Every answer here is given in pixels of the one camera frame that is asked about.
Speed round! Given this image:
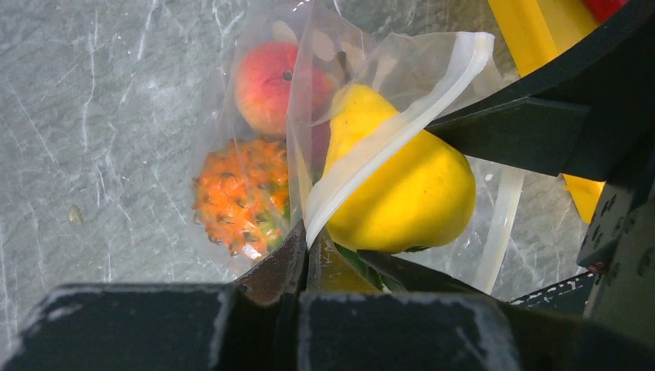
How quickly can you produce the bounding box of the yellow toy pear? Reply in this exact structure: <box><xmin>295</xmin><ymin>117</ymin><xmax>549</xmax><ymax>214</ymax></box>
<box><xmin>324</xmin><ymin>84</ymin><xmax>476</xmax><ymax>254</ymax></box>

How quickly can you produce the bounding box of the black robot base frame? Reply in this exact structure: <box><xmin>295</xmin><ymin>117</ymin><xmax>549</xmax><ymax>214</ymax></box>
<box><xmin>509</xmin><ymin>272</ymin><xmax>596</xmax><ymax>316</ymax></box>

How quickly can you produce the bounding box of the yellow plastic tray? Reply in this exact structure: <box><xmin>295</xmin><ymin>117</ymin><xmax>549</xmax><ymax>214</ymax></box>
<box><xmin>486</xmin><ymin>0</ymin><xmax>615</xmax><ymax>225</ymax></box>

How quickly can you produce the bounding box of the red toy chili pepper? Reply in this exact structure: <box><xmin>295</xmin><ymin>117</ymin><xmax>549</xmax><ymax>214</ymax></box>
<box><xmin>584</xmin><ymin>0</ymin><xmax>628</xmax><ymax>23</ymax></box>

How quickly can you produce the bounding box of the purple toy sweet potato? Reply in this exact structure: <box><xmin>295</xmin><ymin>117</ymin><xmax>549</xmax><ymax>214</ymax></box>
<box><xmin>311</xmin><ymin>120</ymin><xmax>331</xmax><ymax>175</ymax></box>

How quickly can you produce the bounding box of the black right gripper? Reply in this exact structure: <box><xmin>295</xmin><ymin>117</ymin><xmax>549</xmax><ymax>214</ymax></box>
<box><xmin>490</xmin><ymin>138</ymin><xmax>654</xmax><ymax>370</ymax></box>

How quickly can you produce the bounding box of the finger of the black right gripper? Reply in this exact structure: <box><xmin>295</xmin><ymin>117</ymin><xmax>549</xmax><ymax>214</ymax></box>
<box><xmin>427</xmin><ymin>1</ymin><xmax>654</xmax><ymax>181</ymax></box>
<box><xmin>357</xmin><ymin>250</ymin><xmax>484</xmax><ymax>294</ymax></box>

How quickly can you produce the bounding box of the clear zip top bag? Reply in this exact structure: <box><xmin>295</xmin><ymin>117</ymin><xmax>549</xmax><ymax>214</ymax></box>
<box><xmin>188</xmin><ymin>1</ymin><xmax>523</xmax><ymax>293</ymax></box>

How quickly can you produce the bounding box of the orange toy pineapple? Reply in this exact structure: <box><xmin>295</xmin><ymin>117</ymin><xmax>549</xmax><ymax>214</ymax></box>
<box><xmin>192</xmin><ymin>138</ymin><xmax>290</xmax><ymax>261</ymax></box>

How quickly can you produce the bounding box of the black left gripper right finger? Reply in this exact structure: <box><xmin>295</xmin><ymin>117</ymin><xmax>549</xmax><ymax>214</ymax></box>
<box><xmin>297</xmin><ymin>237</ymin><xmax>522</xmax><ymax>370</ymax></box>

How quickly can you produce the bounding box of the pink toy peach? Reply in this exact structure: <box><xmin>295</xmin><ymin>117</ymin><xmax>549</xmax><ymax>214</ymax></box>
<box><xmin>232</xmin><ymin>40</ymin><xmax>340</xmax><ymax>138</ymax></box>

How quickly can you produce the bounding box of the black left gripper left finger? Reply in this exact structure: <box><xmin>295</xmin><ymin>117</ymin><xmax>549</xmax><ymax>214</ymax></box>
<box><xmin>1</xmin><ymin>223</ymin><xmax>307</xmax><ymax>370</ymax></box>

